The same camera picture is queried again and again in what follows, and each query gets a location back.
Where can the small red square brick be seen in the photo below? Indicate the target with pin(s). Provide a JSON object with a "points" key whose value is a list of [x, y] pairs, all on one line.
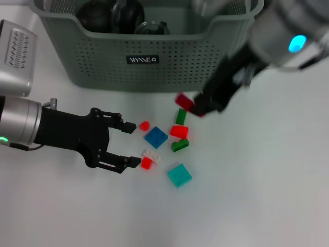
{"points": [[146, 163]]}

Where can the short green studded brick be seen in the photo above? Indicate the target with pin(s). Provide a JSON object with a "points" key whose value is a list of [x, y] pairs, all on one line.
{"points": [[178, 146]]}

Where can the red curved slope brick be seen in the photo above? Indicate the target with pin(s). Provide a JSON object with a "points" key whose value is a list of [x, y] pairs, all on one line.
{"points": [[179, 131]]}

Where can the small red round-stud brick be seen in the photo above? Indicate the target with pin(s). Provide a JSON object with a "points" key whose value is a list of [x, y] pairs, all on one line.
{"points": [[144, 125]]}

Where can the blue square plate brick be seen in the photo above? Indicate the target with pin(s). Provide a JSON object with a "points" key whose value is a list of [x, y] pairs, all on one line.
{"points": [[156, 137]]}

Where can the glass teacup with black sleeve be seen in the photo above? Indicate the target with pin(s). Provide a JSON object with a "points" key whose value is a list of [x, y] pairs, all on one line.
{"points": [[151, 28], [128, 15]]}

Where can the turquoise square plate brick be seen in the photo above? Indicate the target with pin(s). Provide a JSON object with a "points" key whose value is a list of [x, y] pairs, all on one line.
{"points": [[180, 176]]}

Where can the grey-green perforated storage bin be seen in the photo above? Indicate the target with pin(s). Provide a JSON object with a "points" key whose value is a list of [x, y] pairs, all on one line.
{"points": [[115, 83]]}

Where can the black round teapot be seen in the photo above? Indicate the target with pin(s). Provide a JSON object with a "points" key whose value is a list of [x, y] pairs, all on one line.
{"points": [[93, 18]]}

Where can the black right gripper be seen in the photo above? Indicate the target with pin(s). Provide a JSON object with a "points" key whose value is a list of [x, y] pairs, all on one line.
{"points": [[226, 82]]}

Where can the white plate brick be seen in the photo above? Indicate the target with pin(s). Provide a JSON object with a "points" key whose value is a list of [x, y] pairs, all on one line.
{"points": [[154, 155]]}

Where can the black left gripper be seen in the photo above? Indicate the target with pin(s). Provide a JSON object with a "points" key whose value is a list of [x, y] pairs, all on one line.
{"points": [[66, 133]]}

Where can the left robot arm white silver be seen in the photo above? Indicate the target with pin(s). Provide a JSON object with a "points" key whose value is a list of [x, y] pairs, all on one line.
{"points": [[20, 121]]}

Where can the dark red long brick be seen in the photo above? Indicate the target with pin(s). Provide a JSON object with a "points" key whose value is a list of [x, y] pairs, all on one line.
{"points": [[183, 101]]}

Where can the long green brick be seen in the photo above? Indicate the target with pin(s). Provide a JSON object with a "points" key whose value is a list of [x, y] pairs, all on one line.
{"points": [[181, 117]]}

